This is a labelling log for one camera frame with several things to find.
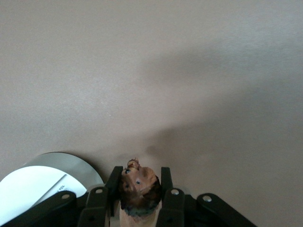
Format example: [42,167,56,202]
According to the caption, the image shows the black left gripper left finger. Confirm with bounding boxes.
[2,166,124,227]

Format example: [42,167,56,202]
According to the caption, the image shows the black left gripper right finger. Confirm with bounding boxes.
[157,166,258,227]

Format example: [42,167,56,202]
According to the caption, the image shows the white round desk lamp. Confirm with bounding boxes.
[0,151,105,224]

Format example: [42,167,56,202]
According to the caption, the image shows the brown lion statue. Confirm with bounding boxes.
[119,158,163,227]

